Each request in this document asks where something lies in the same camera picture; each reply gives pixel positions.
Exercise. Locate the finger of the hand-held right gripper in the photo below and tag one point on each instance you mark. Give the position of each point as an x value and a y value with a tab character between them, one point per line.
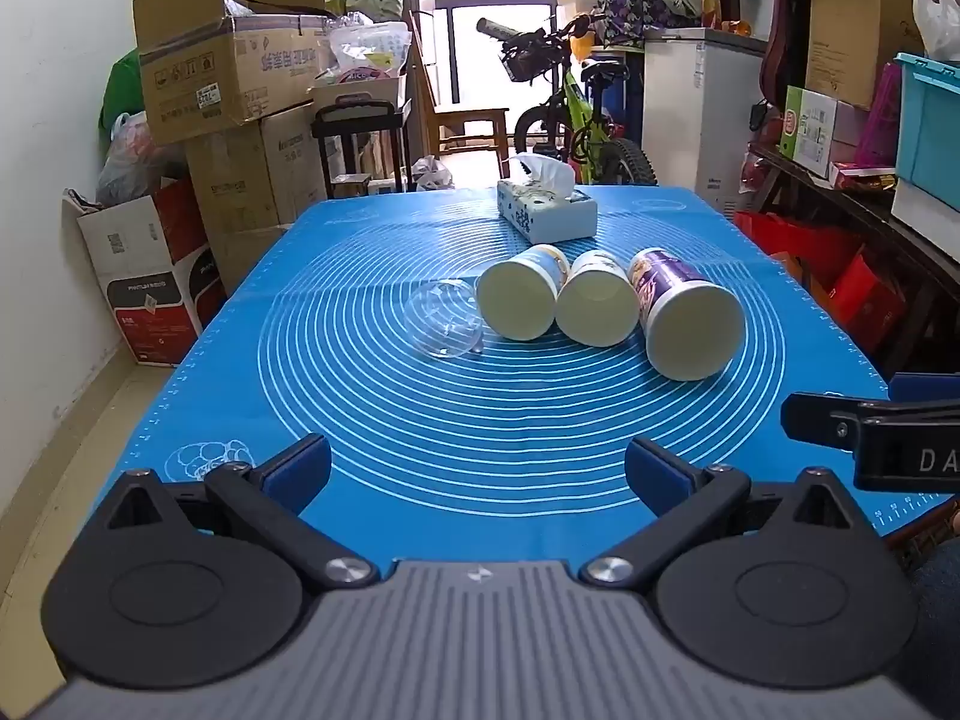
926	388
817	420

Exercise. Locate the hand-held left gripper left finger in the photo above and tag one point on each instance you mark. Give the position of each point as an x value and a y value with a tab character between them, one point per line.
300	469

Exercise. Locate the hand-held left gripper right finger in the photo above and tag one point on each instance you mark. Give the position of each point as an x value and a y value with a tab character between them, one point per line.
660	472

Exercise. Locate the purple print paper cup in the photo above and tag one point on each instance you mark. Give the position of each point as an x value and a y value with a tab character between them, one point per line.
694	331

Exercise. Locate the yellow print paper cup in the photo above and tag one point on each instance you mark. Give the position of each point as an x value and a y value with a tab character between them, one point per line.
596	309

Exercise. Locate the blue print paper cup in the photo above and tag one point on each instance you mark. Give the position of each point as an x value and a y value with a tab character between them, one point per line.
517	301

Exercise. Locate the red gift box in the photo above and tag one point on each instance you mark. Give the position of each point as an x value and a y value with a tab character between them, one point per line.
866	304

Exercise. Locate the blue silicone baking mat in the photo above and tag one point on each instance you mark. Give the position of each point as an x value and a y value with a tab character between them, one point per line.
450	412

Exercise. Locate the dark wooden side table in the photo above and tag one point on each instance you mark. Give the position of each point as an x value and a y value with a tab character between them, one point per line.
885	232

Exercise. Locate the person's trouser leg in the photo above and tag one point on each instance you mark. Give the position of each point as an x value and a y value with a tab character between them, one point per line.
937	615

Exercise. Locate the red paper bag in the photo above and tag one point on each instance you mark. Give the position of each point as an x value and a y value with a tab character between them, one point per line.
802	244

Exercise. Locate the small brown cardboard box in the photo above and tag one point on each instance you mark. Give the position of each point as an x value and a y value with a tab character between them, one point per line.
247	255

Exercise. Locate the white and red carton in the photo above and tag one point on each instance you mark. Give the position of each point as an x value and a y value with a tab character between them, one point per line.
150	277

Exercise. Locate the teal plastic crate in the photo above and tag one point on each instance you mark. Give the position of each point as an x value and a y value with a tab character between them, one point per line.
930	127

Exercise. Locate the patterned tissue box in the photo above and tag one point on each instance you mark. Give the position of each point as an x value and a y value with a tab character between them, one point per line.
547	219

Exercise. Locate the green and white carton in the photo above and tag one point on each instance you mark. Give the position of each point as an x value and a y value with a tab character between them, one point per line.
810	131

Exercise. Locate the crumpled white bag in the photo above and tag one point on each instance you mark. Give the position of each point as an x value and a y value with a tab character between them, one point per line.
433	174

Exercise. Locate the white chest freezer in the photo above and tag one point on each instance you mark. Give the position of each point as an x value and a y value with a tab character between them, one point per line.
705	105

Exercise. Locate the red and white plastic bag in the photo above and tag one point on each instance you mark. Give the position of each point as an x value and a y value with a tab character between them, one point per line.
135	161

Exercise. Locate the black trolley cart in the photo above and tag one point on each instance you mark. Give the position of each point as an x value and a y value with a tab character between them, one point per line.
360	124

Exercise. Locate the green and black bicycle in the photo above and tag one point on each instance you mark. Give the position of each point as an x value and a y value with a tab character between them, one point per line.
581	120

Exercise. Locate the tall brown cardboard box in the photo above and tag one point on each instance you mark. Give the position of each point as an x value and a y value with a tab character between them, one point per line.
855	30

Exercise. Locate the wooden chair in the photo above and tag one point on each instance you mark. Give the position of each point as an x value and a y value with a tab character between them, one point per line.
465	120

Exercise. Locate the dark red instrument bag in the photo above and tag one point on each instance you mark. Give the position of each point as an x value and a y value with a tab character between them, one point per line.
784	22

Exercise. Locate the large open cardboard box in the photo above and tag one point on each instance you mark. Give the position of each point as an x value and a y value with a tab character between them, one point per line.
202	67

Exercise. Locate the green bag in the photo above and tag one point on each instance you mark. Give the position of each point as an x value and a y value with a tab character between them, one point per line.
120	94

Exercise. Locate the orange drink bottle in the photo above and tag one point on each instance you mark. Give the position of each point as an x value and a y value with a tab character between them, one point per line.
711	7

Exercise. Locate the clear bags of goods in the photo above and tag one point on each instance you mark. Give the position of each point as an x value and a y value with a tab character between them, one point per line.
367	45

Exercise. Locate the purple patterned bag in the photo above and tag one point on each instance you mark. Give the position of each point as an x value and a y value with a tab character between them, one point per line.
634	4

